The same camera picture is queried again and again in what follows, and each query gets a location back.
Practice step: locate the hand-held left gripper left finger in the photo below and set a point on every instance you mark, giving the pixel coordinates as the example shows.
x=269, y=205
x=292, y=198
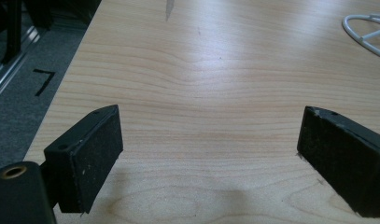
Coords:
x=85, y=161

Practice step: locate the aluminium floor rail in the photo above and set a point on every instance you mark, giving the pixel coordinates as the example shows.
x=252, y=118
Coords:
x=10, y=63

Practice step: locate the black metal stand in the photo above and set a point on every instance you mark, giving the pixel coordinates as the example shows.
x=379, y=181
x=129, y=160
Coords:
x=13, y=28

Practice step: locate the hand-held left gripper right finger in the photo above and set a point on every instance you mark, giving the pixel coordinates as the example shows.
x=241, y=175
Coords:
x=343, y=158

